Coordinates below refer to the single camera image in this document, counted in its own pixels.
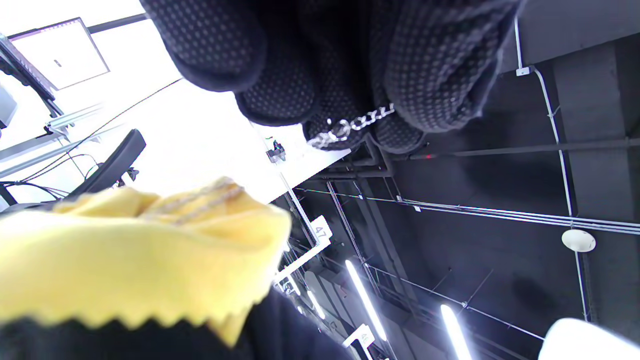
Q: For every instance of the black chair chrome base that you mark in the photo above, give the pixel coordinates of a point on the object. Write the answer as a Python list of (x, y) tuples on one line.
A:
[(115, 165)]

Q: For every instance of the round white ceiling sensor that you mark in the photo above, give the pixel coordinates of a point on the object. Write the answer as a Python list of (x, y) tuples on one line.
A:
[(578, 240)]

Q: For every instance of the black keyboard tray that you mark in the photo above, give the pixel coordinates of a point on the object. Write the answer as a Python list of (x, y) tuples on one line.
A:
[(25, 70)]

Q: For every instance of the yellow cleaning cloth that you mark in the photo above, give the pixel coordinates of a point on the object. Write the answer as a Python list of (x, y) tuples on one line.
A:
[(125, 260)]

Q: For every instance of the person's right hand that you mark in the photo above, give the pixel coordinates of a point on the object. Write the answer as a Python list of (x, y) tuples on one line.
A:
[(150, 346)]

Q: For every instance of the white hanging sign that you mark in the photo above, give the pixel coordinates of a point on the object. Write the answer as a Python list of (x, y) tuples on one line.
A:
[(321, 231), (364, 337)]

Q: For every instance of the person's left hand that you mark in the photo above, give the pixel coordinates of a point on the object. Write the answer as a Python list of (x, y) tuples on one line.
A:
[(325, 55)]

